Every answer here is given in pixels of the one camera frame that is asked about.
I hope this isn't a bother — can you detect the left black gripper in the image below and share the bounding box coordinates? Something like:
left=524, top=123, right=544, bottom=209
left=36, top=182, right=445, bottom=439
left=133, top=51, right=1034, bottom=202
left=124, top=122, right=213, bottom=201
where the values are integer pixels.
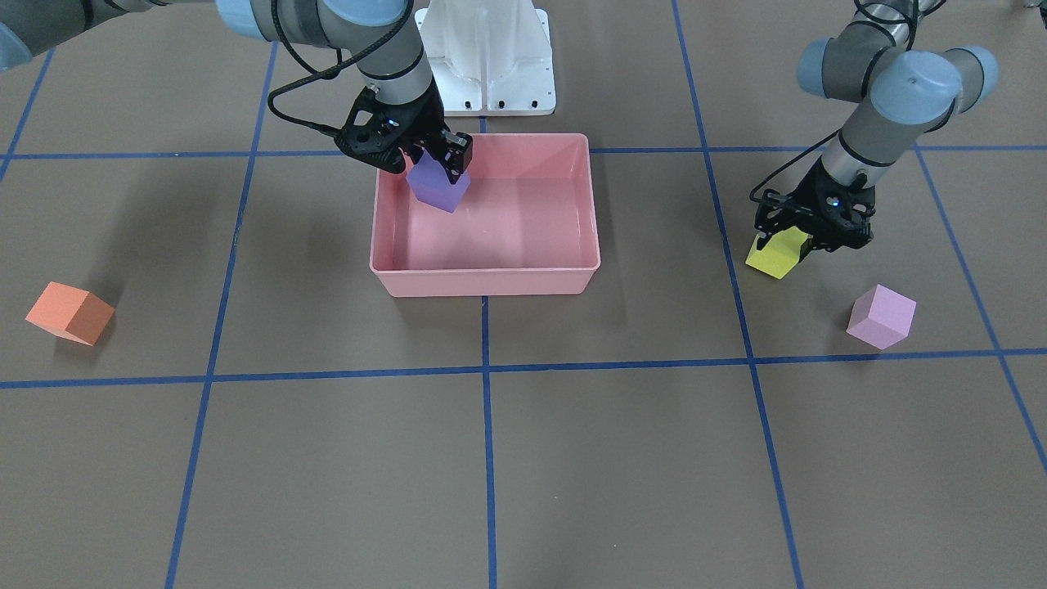
left=756, top=160, right=876, bottom=263

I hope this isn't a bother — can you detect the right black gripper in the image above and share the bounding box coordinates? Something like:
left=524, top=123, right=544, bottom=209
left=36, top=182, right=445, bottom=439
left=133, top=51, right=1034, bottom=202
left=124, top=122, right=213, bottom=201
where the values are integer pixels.
left=366, top=80, right=474, bottom=184

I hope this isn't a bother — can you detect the yellow foam block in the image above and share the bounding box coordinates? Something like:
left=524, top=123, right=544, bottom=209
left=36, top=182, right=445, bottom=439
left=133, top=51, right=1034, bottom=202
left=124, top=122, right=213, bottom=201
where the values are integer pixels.
left=745, top=227, right=809, bottom=279

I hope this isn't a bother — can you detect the purple foam block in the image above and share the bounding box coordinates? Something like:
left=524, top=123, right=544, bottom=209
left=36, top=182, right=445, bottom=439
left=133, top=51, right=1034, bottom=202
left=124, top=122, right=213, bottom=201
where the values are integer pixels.
left=407, top=152, right=471, bottom=213

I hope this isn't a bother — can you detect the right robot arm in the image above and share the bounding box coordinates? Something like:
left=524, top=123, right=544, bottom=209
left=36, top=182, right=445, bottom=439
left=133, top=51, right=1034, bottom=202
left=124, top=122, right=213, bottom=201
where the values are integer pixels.
left=214, top=1, right=472, bottom=187

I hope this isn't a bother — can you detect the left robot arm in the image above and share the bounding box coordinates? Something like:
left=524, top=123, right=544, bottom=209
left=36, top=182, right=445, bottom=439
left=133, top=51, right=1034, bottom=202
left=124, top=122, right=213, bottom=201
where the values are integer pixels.
left=749, top=1, right=1000, bottom=257

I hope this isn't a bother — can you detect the pink plastic bin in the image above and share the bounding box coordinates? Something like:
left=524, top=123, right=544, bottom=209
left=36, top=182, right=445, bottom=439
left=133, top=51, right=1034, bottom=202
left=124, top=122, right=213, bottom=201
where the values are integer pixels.
left=370, top=133, right=601, bottom=297

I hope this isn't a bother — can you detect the pink foam block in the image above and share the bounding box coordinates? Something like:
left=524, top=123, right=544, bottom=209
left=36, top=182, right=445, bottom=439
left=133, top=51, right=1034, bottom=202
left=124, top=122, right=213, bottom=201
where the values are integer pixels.
left=846, top=284, right=917, bottom=352

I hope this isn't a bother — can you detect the orange foam block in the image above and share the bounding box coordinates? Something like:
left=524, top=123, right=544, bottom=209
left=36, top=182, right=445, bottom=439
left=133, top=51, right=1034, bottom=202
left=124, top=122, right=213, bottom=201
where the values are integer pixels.
left=25, top=282, right=115, bottom=346

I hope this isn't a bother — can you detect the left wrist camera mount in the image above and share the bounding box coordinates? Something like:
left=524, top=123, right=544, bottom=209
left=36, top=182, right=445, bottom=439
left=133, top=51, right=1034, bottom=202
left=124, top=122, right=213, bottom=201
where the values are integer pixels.
left=749, top=187, right=875, bottom=256

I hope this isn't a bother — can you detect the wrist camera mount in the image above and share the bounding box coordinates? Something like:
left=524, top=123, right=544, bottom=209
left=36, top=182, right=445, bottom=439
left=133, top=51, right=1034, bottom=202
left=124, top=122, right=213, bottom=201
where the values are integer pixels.
left=334, top=88, right=409, bottom=174
left=749, top=187, right=875, bottom=256

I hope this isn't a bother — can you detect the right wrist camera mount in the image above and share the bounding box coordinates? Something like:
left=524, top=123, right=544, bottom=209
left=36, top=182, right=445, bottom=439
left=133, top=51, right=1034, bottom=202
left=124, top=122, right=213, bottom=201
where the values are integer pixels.
left=334, top=88, right=409, bottom=174

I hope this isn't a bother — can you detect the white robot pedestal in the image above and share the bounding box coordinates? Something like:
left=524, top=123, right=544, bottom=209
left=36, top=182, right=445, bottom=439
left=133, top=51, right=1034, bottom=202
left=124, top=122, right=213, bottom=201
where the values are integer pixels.
left=414, top=1, right=557, bottom=117

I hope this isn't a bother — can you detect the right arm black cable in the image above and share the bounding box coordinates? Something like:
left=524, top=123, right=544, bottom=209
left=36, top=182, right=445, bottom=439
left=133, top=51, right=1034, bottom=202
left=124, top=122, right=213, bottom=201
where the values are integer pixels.
left=267, top=0, right=418, bottom=137

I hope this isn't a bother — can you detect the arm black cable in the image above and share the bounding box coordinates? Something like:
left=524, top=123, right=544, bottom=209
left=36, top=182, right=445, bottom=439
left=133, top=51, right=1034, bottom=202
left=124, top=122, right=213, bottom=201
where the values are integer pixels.
left=267, top=0, right=418, bottom=137
left=749, top=0, right=941, bottom=205

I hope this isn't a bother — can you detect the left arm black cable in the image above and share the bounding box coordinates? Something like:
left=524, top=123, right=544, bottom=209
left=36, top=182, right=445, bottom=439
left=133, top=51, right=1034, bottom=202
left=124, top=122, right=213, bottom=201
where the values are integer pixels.
left=749, top=0, right=941, bottom=205

